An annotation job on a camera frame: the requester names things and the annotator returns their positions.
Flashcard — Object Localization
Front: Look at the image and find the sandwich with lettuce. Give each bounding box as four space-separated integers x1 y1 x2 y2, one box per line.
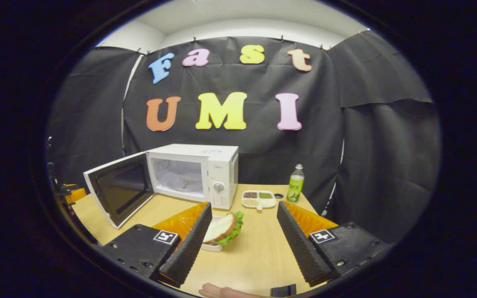
202 211 244 246

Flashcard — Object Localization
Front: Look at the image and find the white microwave oven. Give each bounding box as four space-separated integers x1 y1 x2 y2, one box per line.
83 144 239 229

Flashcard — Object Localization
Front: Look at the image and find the white divided grain dish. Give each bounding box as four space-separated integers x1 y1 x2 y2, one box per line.
241 190 277 211

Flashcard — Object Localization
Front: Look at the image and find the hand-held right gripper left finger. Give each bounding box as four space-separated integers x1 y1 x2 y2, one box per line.
102 202 213 288

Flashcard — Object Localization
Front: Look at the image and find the black backdrop cloth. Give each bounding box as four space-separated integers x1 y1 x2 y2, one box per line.
48 30 442 245

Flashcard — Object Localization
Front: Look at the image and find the green drink bottle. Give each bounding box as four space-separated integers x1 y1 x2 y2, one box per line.
287 164 305 203

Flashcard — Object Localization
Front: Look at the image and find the small white rectangular dish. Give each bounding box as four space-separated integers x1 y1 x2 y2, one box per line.
200 215 225 252

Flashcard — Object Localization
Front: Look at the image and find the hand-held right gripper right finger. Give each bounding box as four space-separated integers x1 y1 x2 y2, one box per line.
277 200 389 287

